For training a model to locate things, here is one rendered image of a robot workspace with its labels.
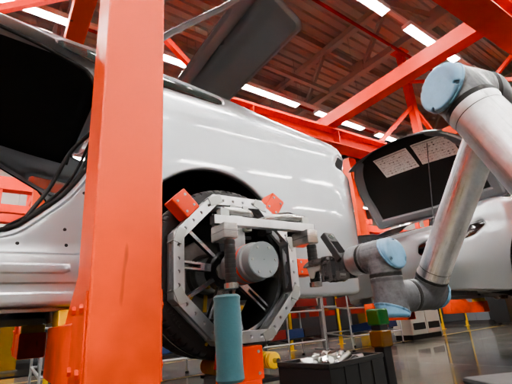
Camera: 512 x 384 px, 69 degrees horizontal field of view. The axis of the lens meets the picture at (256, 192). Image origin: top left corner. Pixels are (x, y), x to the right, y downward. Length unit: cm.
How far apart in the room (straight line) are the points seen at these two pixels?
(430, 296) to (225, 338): 62
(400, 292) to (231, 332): 52
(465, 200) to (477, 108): 29
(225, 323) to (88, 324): 48
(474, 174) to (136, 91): 91
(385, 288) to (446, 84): 54
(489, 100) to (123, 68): 88
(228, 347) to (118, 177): 62
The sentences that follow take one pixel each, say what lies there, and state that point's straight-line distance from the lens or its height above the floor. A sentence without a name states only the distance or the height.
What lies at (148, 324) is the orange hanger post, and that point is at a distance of 92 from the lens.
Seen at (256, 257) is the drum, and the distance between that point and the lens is 130.
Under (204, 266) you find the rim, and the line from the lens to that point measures 147.
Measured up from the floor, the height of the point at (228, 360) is 55.
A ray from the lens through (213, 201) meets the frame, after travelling 143.
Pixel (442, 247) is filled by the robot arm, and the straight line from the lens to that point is 115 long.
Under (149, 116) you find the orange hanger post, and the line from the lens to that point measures 107.
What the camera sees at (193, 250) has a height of 96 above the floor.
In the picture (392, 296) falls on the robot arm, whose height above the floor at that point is 69.
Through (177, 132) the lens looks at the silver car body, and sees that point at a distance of 172.
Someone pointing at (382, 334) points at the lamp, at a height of 60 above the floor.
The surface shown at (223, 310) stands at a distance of 124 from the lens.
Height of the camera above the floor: 65
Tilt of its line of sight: 19 degrees up
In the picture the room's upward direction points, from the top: 4 degrees counter-clockwise
